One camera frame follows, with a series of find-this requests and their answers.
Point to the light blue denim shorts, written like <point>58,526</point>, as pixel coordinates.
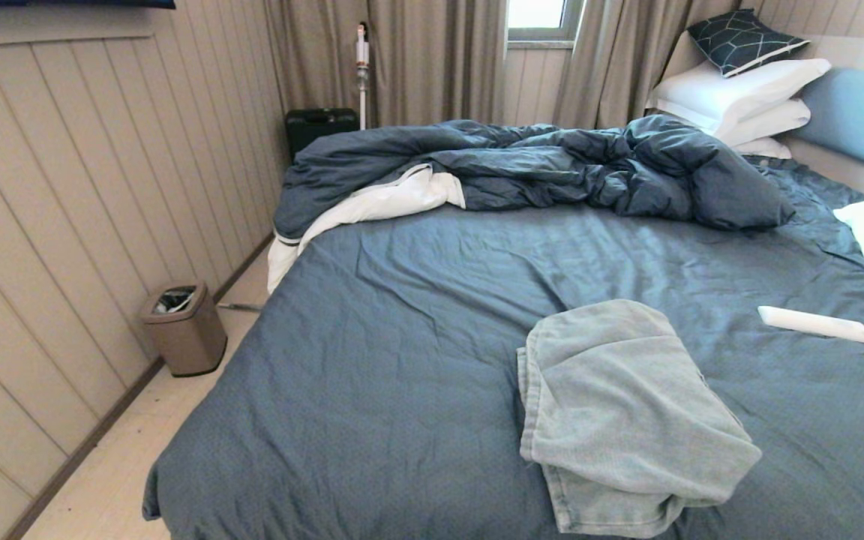
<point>627,420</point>

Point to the bed with blue sheet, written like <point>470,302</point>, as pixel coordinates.
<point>402,360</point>

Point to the dark blue white-lined duvet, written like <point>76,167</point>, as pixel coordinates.
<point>552,161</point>

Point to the black hard suitcase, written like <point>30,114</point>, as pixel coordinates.
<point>319,129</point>

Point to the wide beige curtain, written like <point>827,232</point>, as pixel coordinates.
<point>432,64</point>

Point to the white stick vacuum cleaner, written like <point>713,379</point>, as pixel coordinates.
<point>361,49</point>

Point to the beige trash bin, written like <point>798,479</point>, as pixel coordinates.
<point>184,334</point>

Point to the narrow beige curtain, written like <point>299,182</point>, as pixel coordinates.
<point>612,64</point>

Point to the large white pillow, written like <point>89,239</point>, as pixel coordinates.
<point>728,91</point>

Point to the small white pillow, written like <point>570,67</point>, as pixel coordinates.
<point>766,148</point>

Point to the medium white pillow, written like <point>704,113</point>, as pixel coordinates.
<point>773,120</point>

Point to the white remote control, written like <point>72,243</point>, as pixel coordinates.
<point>814,324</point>

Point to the dark geometric patterned cushion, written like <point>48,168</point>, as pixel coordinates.
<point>743,39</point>

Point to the light blue headboard pad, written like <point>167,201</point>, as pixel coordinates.
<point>863,116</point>

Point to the window with grey frame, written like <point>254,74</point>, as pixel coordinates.
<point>541,13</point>

